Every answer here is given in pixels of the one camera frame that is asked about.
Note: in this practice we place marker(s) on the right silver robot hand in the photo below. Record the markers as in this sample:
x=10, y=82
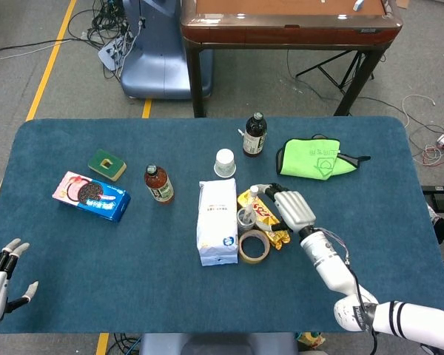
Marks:
x=294, y=209

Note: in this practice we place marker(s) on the clear white tube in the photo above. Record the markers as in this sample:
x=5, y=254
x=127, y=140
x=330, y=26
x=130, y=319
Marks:
x=249, y=207

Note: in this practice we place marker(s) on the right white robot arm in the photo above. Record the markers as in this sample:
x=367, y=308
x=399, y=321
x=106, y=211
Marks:
x=329, y=259

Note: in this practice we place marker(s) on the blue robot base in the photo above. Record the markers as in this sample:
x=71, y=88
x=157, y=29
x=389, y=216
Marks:
x=155, y=66

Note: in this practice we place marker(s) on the yellow snack packet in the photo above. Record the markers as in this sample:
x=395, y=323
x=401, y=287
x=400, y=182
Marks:
x=260, y=212

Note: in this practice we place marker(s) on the small clear glass jar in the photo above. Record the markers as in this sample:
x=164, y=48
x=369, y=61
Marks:
x=244, y=223

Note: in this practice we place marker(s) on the lime green cloth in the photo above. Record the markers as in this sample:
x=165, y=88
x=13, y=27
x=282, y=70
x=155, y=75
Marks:
x=311, y=159

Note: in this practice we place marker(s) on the yellow adhesive tape roll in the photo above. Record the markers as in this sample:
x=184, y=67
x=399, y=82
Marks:
x=244, y=255

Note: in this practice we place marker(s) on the white paper bag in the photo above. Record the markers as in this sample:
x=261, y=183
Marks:
x=217, y=218

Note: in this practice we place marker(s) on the dark tea bottle white label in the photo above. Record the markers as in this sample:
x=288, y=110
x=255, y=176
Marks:
x=254, y=138

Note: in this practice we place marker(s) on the white paper cup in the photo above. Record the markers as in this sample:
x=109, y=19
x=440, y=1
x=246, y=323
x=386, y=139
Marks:
x=225, y=162

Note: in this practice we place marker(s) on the amber tea bottle green label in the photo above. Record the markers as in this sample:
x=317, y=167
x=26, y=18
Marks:
x=161, y=188

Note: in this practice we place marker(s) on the blue cookie box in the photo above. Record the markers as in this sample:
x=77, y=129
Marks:
x=96, y=199

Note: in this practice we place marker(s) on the black tripod stand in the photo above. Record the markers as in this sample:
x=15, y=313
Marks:
x=336, y=70

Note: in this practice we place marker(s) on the grey robot torso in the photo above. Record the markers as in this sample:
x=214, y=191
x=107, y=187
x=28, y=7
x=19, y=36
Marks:
x=214, y=344

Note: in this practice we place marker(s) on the green yellow sponge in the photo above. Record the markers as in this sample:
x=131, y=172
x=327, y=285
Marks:
x=114, y=168

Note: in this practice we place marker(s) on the brown mahjong table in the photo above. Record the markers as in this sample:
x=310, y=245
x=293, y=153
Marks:
x=281, y=33

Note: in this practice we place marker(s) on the single white blue mahjong tile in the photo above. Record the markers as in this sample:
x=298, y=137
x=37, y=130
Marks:
x=359, y=4

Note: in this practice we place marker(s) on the grey power strip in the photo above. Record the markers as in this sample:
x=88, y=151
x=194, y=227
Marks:
x=109, y=53

